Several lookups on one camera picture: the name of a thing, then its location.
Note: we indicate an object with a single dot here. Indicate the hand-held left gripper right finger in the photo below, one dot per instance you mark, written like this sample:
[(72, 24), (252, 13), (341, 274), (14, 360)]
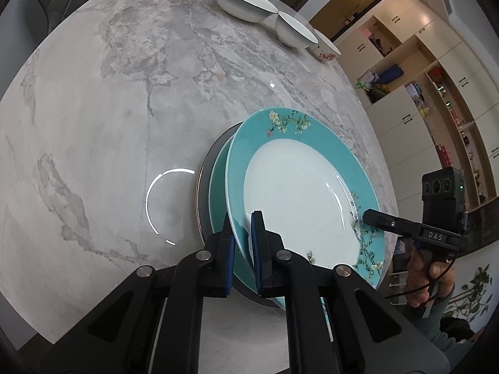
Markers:
[(258, 257)]

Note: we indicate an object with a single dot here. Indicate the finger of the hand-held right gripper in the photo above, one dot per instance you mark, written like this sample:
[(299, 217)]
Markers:
[(390, 224)]

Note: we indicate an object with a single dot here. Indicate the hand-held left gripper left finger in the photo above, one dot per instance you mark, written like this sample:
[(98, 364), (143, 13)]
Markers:
[(230, 257)]

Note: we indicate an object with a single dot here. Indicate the large teal floral plate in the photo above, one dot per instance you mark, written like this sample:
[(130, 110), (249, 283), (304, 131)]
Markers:
[(218, 202)]

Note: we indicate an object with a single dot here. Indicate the small teal floral plate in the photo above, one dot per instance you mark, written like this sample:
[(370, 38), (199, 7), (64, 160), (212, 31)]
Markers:
[(304, 202)]

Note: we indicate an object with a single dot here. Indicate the pink floral bowl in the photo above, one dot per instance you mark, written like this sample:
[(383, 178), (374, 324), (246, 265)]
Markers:
[(325, 50)]

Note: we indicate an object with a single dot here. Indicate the medium white bowl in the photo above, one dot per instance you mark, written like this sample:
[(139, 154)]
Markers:
[(294, 31)]

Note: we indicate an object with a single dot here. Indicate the large white bowl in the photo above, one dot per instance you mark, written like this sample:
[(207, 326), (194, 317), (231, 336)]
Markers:
[(245, 2)]

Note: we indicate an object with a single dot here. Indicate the person's right forearm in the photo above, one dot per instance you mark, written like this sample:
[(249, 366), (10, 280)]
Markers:
[(432, 327)]

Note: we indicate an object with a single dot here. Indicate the person's right hand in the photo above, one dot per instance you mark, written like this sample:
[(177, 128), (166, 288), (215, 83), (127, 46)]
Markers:
[(417, 276)]

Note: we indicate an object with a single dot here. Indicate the red box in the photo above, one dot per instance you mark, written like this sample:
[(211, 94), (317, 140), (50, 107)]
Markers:
[(443, 155)]

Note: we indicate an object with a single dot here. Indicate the green potted plant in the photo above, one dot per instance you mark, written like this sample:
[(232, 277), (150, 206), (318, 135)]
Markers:
[(473, 292)]

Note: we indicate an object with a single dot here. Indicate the dark green bag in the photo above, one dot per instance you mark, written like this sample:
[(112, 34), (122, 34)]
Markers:
[(377, 94)]

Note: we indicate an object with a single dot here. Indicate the red basket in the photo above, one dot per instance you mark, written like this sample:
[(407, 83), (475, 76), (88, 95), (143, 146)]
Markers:
[(435, 73)]

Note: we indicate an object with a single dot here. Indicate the blue folded bag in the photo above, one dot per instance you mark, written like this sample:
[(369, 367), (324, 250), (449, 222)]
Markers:
[(390, 73)]

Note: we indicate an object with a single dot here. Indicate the white paper bag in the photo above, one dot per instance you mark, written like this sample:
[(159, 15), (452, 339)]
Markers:
[(366, 81)]

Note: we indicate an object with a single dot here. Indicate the pink box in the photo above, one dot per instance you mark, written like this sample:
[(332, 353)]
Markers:
[(365, 33)]

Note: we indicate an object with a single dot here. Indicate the beige wall cabinet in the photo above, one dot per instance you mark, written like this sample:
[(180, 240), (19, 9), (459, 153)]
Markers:
[(409, 124)]

